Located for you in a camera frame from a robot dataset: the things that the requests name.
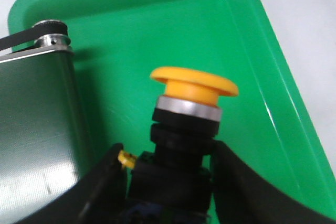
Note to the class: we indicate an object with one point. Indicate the black timing belt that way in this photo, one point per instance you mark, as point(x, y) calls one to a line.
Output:
point(18, 38)

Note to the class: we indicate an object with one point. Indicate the metal conveyor drive pulley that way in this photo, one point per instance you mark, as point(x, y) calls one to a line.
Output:
point(55, 37)

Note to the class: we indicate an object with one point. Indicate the yellow mushroom push button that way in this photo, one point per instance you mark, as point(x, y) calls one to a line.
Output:
point(170, 184)

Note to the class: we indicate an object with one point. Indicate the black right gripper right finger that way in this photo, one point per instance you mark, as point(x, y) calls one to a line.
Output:
point(243, 196)

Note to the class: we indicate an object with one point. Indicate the green plastic tray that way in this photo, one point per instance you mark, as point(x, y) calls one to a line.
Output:
point(118, 43)

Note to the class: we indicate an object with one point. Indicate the green conveyor belt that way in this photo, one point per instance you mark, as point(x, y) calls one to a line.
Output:
point(44, 138)

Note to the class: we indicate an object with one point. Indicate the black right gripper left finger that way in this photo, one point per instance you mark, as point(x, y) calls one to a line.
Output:
point(98, 197)

